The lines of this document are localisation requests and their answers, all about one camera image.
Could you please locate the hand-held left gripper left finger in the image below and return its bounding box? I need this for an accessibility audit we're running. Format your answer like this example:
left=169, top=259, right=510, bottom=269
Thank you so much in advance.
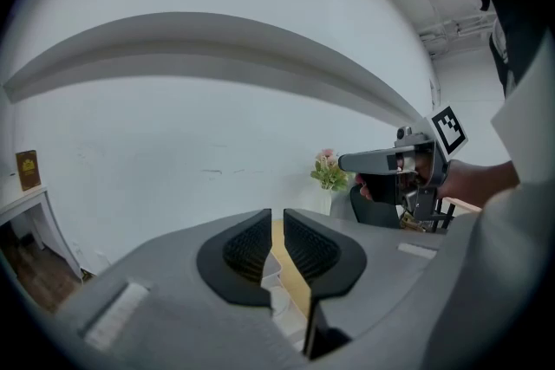
left=54, top=207, right=307, bottom=370

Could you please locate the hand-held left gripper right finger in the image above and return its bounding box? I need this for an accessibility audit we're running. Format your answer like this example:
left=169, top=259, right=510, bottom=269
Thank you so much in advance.
left=283, top=207, right=450, bottom=361

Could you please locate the person's black clothed body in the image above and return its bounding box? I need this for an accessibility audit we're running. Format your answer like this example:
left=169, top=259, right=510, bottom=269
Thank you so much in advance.
left=475, top=0, right=548, bottom=97

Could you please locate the grey backpack strap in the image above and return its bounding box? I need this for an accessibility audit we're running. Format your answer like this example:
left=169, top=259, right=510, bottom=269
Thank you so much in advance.
left=488, top=17, right=511, bottom=71

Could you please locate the person's right forearm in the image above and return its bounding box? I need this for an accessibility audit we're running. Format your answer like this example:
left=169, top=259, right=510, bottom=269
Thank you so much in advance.
left=437, top=158, right=521, bottom=209

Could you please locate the pink flower bouquet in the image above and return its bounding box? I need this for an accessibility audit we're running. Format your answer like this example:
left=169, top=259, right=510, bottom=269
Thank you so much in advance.
left=310, top=148, right=350, bottom=192

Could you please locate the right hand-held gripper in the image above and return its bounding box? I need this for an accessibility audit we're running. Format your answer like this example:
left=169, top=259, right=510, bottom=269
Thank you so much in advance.
left=337, top=101, right=469, bottom=222

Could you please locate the white side table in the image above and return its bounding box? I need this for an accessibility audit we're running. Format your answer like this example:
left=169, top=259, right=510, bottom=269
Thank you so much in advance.
left=0, top=184, right=83, bottom=283

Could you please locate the white vase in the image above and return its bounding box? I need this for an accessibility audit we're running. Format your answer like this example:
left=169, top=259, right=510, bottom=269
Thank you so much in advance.
left=318, top=188, right=336, bottom=216

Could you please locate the brown box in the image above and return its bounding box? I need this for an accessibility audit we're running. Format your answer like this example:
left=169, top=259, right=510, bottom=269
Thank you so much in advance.
left=15, top=149, right=43, bottom=191

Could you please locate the desk with black frame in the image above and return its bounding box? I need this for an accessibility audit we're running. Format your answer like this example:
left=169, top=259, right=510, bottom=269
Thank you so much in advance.
left=433, top=194, right=483, bottom=231

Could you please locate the person's right hand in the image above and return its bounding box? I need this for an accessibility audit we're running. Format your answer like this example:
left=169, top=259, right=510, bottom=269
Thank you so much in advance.
left=354, top=172, right=375, bottom=202

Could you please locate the black mesh office chair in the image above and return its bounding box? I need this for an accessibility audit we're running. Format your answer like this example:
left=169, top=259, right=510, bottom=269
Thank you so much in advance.
left=349, top=184, right=402, bottom=230

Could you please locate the white box with grey lid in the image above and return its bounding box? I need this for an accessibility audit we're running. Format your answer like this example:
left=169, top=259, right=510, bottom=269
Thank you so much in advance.
left=259, top=250, right=313, bottom=353

